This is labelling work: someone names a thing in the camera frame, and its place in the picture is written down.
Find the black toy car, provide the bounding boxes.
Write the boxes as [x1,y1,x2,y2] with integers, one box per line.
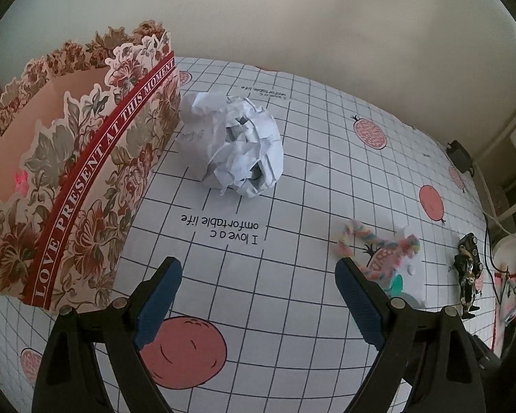
[453,232,484,320]

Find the pastel braided hair tie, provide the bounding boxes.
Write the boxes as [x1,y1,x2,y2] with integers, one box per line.
[336,219,421,285]

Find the white shelf unit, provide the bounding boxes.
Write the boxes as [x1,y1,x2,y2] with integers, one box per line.
[473,103,516,226]

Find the white cable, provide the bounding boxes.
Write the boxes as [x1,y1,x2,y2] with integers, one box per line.
[484,209,516,230]

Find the black power adapter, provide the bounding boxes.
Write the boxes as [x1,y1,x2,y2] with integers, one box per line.
[447,140,474,177]

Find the floral paper gift box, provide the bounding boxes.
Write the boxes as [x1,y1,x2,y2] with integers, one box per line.
[0,19,182,313]

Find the white checkered tablecloth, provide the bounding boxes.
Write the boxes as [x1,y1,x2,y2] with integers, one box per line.
[0,56,506,413]

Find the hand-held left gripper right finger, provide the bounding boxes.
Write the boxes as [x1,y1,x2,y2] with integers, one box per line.
[334,257,487,413]

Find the white paper ball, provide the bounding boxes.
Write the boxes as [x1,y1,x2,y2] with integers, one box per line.
[178,90,283,199]

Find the pink white crochet mat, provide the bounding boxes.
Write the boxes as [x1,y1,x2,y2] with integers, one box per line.
[494,267,516,347]

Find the black cable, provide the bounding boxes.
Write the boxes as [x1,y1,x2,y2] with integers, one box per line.
[473,168,507,308]

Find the green plastic clip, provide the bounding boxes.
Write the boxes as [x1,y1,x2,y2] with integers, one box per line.
[387,274,408,298]

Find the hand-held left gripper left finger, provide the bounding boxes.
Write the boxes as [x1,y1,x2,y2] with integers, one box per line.
[32,256,183,413]

